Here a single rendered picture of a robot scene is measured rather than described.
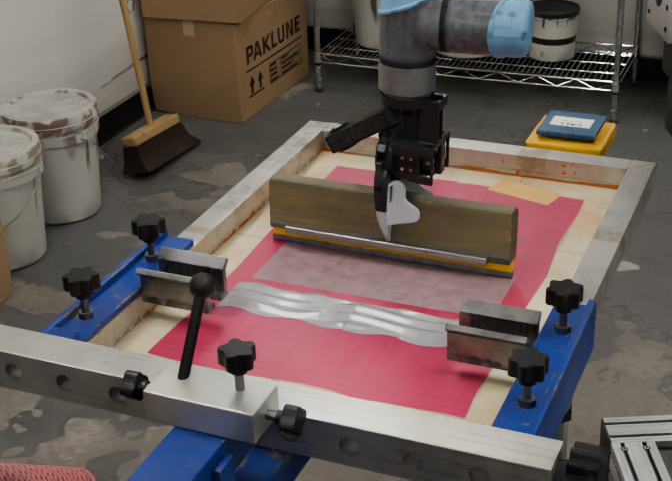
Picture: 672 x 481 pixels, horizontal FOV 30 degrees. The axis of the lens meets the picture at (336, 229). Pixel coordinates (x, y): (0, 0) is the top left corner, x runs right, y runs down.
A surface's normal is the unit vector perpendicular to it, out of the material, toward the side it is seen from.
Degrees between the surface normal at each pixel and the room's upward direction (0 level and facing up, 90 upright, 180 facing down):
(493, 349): 90
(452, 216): 85
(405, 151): 90
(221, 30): 83
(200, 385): 0
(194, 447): 0
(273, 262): 0
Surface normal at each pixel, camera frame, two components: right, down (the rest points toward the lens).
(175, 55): -0.43, 0.41
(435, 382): -0.04, -0.90
